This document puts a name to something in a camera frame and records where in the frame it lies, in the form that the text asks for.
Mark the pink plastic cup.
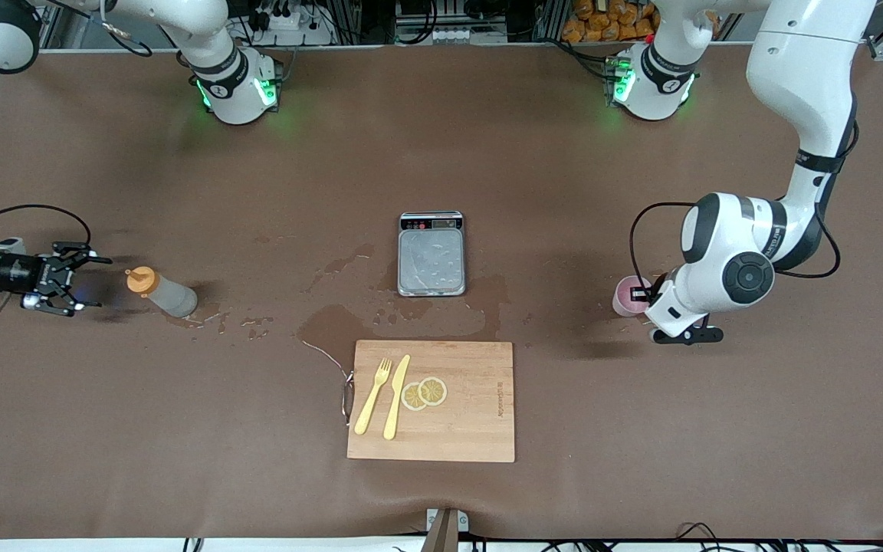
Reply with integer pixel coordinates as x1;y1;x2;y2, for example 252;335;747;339
612;276;653;317

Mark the sauce bottle with orange cap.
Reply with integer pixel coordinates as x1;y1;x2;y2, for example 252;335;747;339
126;266;199;319

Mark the brown table mat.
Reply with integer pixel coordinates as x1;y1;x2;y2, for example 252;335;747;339
0;42;883;541

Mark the silver kitchen scale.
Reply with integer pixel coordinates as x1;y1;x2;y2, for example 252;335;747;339
397;211;467;298

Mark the wooden cutting board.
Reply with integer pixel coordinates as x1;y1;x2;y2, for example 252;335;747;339
346;340;517;464

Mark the bag of orange snacks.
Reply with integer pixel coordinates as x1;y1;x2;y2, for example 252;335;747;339
562;0;661;43

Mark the yellow plastic knife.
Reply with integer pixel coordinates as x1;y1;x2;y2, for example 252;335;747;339
382;354;412;442

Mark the yellow plastic fork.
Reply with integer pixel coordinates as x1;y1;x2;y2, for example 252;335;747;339
354;357;394;436

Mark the white power strip with plugs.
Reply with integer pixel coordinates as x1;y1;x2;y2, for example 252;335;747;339
254;8;335;47

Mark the long white power strip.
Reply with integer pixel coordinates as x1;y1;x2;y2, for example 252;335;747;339
396;28;508;45

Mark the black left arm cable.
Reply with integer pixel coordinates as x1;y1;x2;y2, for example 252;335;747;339
629;115;862;291

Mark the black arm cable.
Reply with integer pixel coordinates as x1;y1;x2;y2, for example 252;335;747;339
0;204;92;317
629;115;862;291

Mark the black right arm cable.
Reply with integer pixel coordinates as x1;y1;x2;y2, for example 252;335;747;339
0;204;92;317

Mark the thin silver cord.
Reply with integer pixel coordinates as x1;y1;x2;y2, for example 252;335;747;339
301;338;353;379

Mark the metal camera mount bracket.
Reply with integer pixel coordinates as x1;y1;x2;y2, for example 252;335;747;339
420;508;470;552

